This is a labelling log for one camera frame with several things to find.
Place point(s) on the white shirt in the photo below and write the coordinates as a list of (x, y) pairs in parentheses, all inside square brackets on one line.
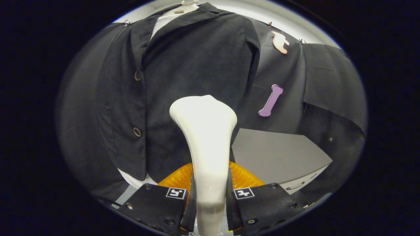
[(164, 21)]

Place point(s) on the grey cabinet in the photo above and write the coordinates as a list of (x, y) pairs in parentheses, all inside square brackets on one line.
[(279, 154)]

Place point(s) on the white garment steamer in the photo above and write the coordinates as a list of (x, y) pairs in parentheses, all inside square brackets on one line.
[(205, 131)]

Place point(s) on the black backdrop cloth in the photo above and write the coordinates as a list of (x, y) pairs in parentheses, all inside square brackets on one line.
[(328, 82)]

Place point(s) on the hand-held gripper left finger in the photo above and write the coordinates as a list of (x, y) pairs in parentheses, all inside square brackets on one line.
[(154, 205)]

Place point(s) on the black jacket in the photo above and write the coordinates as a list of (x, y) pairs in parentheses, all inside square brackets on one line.
[(197, 65)]

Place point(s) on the white clothes hanger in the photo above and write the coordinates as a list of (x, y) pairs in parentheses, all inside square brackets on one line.
[(187, 8)]

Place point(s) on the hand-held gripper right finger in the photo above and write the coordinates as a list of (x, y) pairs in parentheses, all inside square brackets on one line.
[(265, 205)]

